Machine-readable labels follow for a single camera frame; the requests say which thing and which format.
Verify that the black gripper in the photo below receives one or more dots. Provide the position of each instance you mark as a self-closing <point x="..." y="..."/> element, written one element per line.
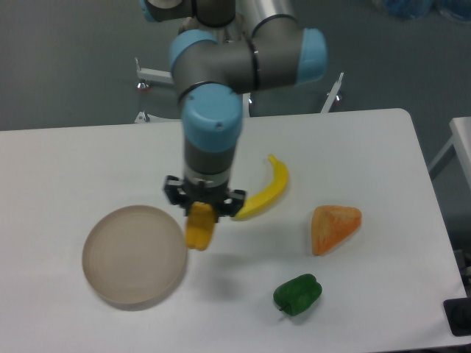
<point x="183" y="193"/>

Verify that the yellow toy bell pepper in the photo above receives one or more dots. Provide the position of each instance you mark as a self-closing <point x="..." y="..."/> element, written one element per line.
<point x="200" y="226"/>

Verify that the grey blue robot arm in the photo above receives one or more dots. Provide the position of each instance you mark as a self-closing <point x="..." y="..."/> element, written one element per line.
<point x="238" y="47"/>

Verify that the beige round plate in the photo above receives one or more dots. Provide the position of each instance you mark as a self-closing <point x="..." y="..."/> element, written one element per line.
<point x="135" y="255"/>

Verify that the green toy bell pepper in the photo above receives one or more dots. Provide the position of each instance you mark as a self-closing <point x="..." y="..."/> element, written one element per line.
<point x="297" y="295"/>

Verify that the yellow toy banana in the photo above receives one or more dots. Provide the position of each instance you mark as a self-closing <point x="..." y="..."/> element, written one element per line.
<point x="269" y="195"/>

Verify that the orange triangular toy sandwich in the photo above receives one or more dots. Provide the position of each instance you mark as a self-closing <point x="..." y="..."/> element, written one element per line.
<point x="331" y="224"/>

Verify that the black device at table edge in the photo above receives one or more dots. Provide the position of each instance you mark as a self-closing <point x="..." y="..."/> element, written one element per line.
<point x="458" y="316"/>

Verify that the blue bag in background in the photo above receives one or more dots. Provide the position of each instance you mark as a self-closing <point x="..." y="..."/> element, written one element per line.
<point x="407" y="9"/>

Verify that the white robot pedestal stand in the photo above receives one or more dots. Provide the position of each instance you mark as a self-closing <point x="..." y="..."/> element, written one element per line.
<point x="148" y="76"/>

